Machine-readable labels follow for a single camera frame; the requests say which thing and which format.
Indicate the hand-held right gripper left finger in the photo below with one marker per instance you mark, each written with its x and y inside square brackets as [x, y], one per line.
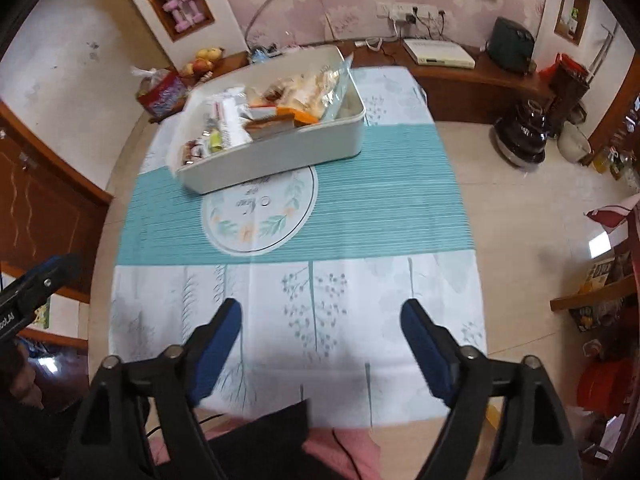
[220, 345]

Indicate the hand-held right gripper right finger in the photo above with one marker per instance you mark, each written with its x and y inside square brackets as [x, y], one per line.
[425, 350]

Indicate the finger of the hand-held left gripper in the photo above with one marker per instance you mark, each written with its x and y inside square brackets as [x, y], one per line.
[55, 261]
[45, 282]

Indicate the clear red dates packet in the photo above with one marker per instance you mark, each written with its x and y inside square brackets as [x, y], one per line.
[192, 152]

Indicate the white plastic storage bin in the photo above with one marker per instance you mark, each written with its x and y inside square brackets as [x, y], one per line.
[280, 160]

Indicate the yellow green snack packet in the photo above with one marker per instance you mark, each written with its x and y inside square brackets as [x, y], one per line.
[216, 141]

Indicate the white red-striped snack packet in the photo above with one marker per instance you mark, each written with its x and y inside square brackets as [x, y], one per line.
[232, 120]

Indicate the red orange snack packet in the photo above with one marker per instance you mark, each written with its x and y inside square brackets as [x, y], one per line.
[267, 124]

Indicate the white orange snack pouch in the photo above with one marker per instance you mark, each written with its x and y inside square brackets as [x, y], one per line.
[295, 112]

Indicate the clear rice cracker packet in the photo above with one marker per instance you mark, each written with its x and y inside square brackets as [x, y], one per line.
[300, 85]

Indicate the blue clear bread packet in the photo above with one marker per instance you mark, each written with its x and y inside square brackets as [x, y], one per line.
[330, 90]

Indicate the person's left hand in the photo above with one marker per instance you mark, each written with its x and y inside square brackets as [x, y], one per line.
[27, 385]

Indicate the brown wooden door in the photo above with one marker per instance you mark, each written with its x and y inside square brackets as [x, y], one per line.
[45, 195]

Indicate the black cloth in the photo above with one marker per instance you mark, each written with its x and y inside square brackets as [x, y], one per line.
[270, 440]

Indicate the pink fleece clothing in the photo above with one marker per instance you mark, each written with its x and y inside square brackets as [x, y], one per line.
[360, 452]

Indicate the round leaf-print placemat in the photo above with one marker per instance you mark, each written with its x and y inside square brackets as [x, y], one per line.
[270, 225]

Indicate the table with patterned tablecloth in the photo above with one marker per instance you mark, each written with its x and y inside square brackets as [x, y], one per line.
[350, 220]

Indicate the wooden shelf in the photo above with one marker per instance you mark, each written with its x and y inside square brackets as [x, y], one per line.
[590, 300]

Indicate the red plastic stool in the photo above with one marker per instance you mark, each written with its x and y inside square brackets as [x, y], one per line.
[602, 385]

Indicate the red blue snack bag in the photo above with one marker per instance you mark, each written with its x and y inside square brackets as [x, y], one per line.
[165, 95]

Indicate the red white cloth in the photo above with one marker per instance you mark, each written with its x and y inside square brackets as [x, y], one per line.
[612, 217]

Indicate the fruit bowl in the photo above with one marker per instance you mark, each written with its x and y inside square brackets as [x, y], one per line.
[200, 72]

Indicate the red apple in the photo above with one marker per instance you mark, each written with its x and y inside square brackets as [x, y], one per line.
[200, 65]

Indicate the white bucket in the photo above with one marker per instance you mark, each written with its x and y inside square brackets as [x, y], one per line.
[572, 145]

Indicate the yellow pear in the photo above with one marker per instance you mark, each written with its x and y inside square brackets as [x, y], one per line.
[210, 53]

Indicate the wooden television cabinet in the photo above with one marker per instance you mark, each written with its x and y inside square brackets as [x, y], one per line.
[465, 85]

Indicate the pink dumbbell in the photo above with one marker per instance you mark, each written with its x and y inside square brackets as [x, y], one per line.
[187, 19]
[177, 5]

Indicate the blue snow globe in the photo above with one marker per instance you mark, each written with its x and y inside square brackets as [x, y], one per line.
[257, 54]

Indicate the white set-top box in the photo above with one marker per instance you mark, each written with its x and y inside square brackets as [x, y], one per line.
[437, 52]

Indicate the dark green air fryer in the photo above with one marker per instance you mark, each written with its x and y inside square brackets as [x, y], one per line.
[510, 45]

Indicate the metal rod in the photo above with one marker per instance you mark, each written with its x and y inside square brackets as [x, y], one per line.
[602, 52]

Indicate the green white box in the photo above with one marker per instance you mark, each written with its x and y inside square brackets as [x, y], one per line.
[572, 16]

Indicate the white wall socket strip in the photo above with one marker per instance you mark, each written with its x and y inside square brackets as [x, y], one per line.
[387, 9]

